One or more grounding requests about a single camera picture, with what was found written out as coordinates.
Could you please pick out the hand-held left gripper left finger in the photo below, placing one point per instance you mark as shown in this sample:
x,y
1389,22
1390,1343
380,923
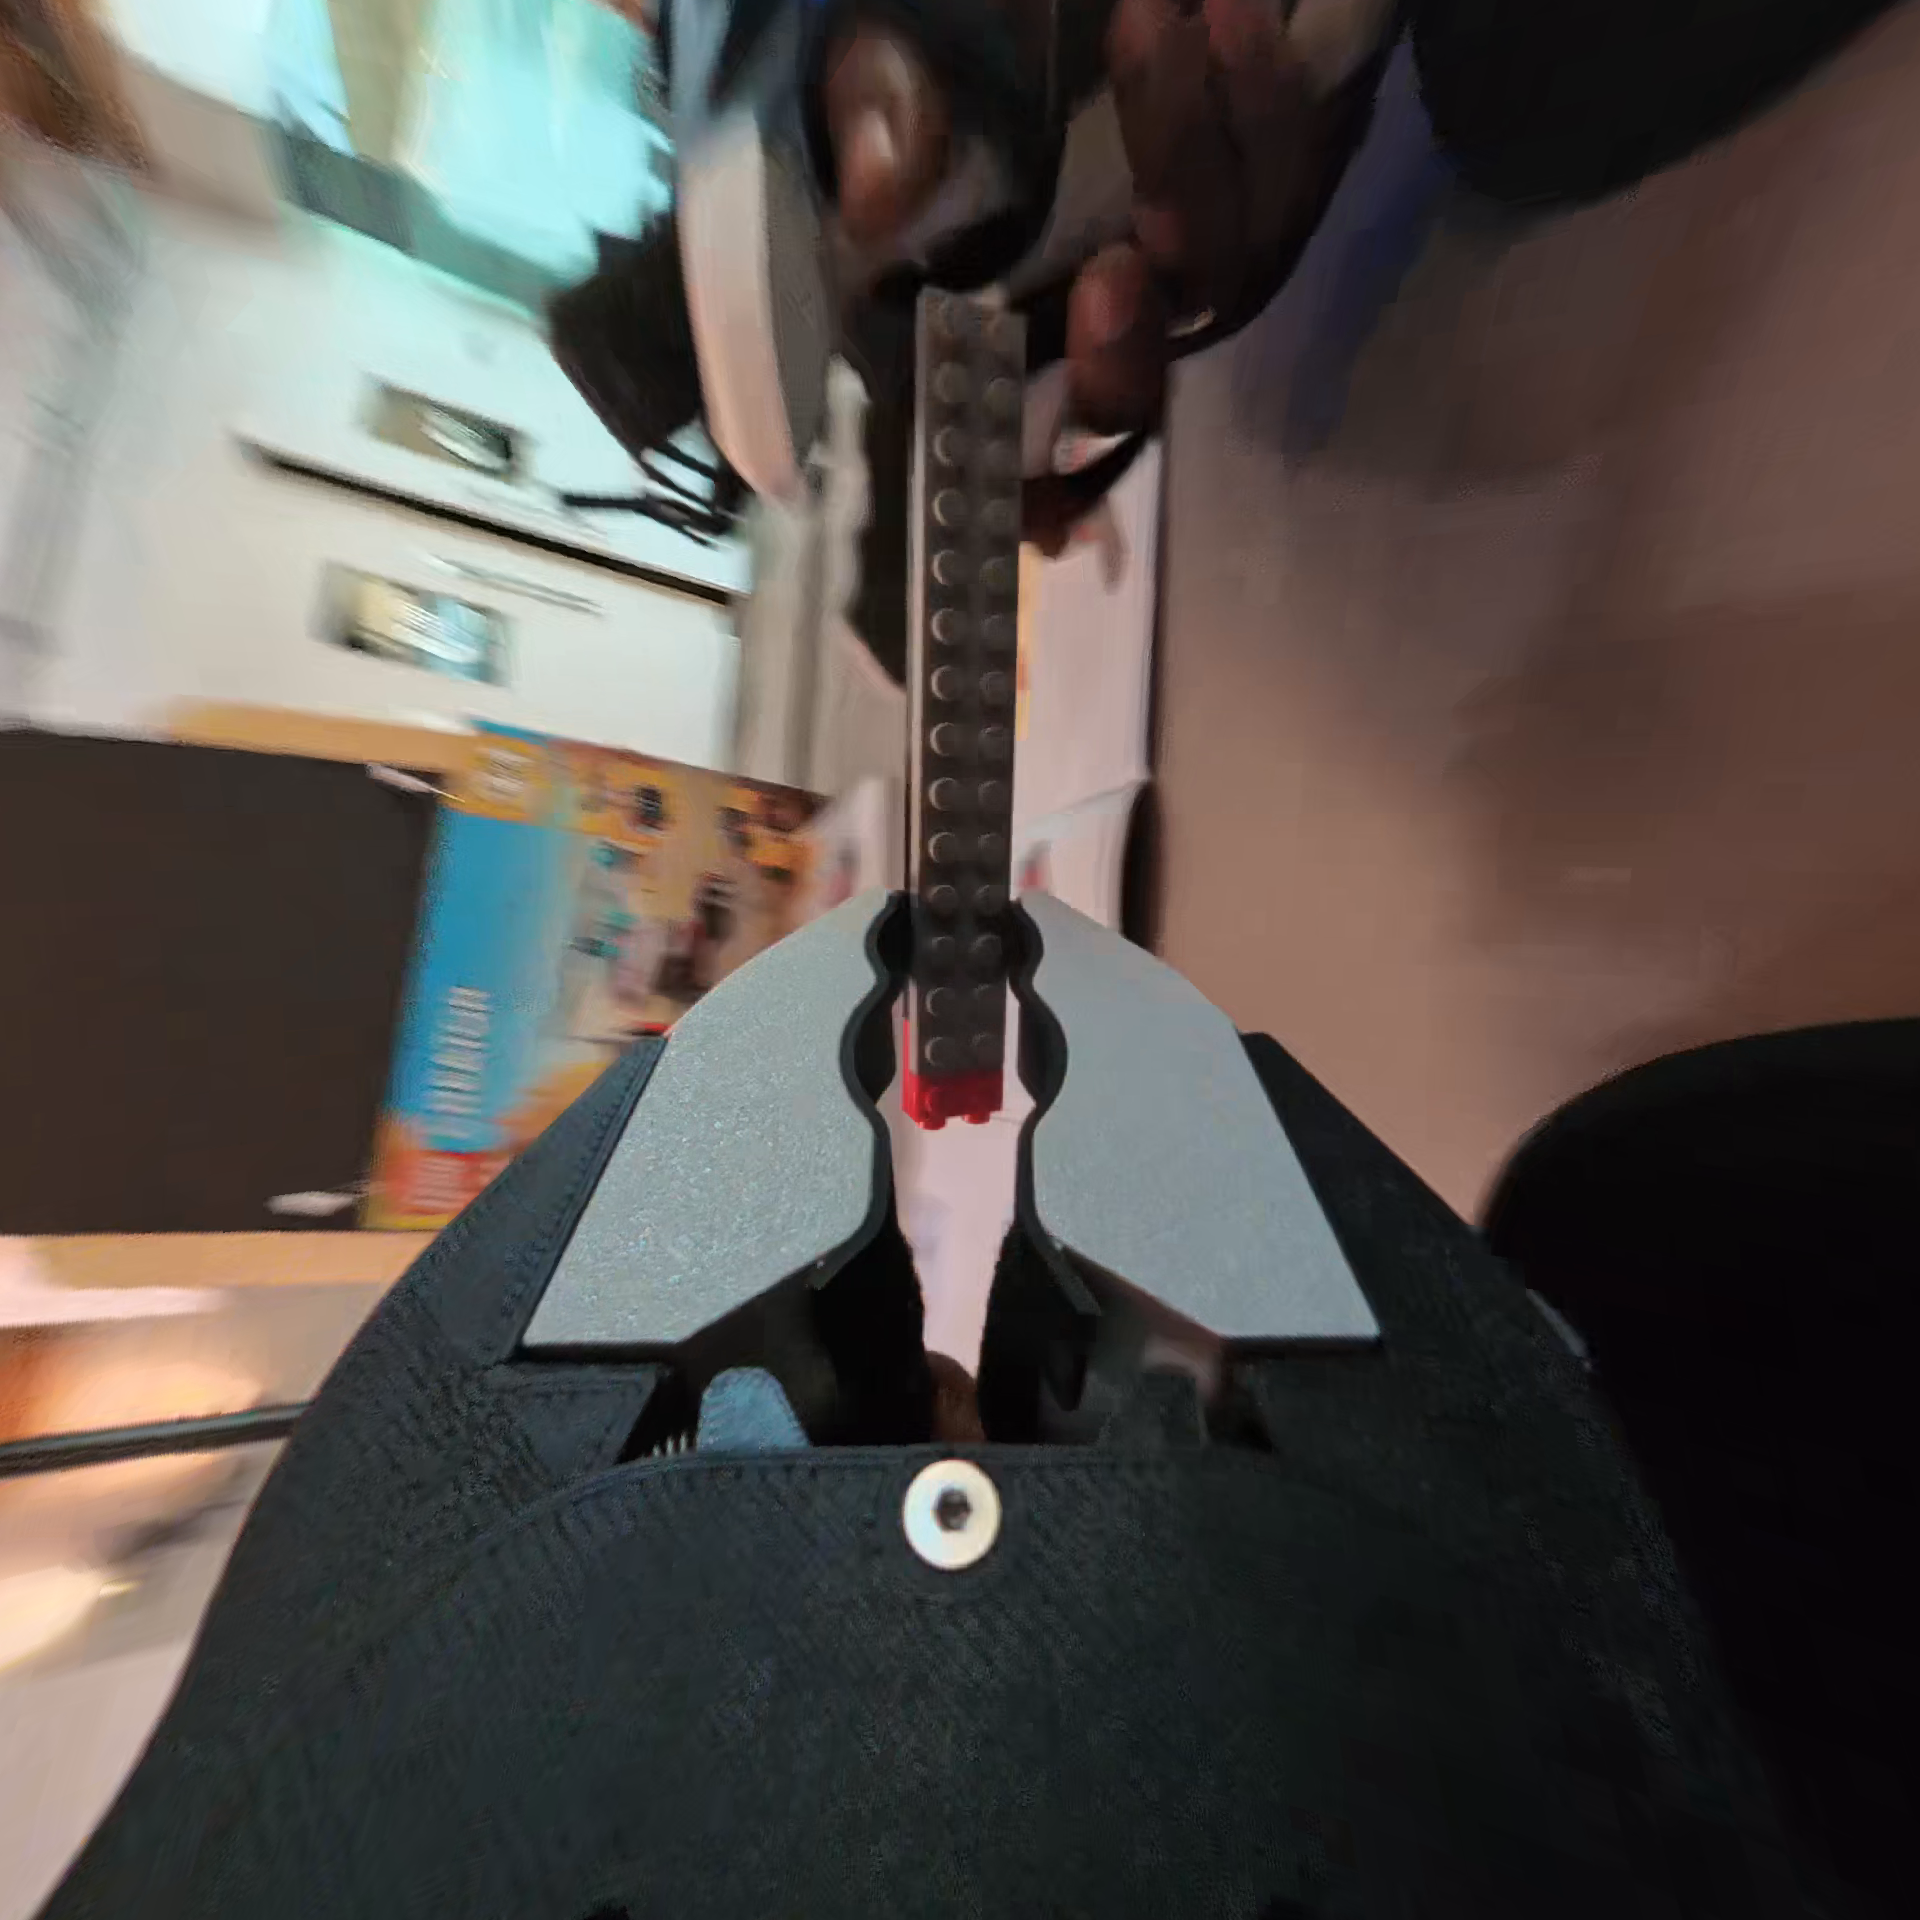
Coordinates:
x,y
721,1170

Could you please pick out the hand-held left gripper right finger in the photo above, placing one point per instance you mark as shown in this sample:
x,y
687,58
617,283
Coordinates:
x,y
1184,1184

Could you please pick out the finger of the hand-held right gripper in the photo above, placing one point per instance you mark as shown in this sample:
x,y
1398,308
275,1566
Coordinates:
x,y
751,300

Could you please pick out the grey lego plate with red brick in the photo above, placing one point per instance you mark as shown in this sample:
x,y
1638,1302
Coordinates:
x,y
968,675

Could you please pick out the colourful lego box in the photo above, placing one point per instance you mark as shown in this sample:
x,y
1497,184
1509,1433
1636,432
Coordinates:
x,y
511,960

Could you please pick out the person's right hand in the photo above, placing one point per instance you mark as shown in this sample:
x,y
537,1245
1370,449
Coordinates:
x,y
1245,134

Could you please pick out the large window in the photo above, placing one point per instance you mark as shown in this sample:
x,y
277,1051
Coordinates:
x,y
451,104

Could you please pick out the open white instruction booklet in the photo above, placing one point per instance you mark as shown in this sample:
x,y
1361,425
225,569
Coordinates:
x,y
1095,691

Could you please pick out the black standing board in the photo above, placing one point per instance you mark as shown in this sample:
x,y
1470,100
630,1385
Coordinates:
x,y
195,974

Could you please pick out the framed wall picture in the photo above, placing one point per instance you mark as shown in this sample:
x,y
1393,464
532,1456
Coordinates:
x,y
451,428
413,626

